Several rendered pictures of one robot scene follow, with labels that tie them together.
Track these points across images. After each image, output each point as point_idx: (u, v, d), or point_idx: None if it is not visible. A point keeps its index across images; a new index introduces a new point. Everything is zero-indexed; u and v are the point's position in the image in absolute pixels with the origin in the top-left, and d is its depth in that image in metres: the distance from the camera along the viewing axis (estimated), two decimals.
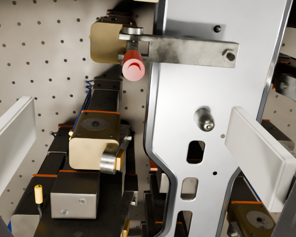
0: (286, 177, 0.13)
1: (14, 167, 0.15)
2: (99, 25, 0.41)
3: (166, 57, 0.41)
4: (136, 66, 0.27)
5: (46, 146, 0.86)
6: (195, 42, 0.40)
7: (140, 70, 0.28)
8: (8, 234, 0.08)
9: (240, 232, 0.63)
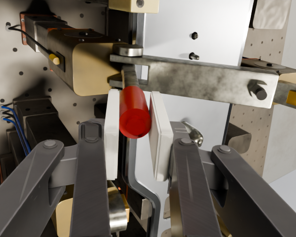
0: (163, 148, 0.15)
1: None
2: (84, 47, 0.30)
3: (170, 87, 0.30)
4: (140, 120, 0.18)
5: None
6: (210, 69, 0.29)
7: (145, 123, 0.19)
8: (106, 215, 0.09)
9: None
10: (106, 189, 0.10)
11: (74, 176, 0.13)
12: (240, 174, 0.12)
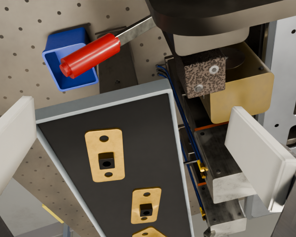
0: (286, 177, 0.13)
1: (14, 167, 0.15)
2: None
3: None
4: None
5: None
6: None
7: None
8: (8, 234, 0.08)
9: None
10: None
11: None
12: None
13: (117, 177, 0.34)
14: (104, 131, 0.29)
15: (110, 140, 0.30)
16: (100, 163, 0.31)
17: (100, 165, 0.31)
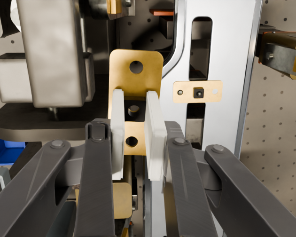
0: (158, 147, 0.15)
1: None
2: None
3: None
4: None
5: None
6: None
7: None
8: (111, 215, 0.09)
9: (282, 45, 0.45)
10: (111, 190, 0.10)
11: None
12: (234, 173, 0.12)
13: (143, 149, 0.23)
14: (138, 53, 0.20)
15: (144, 72, 0.21)
16: (125, 108, 0.21)
17: (124, 111, 0.21)
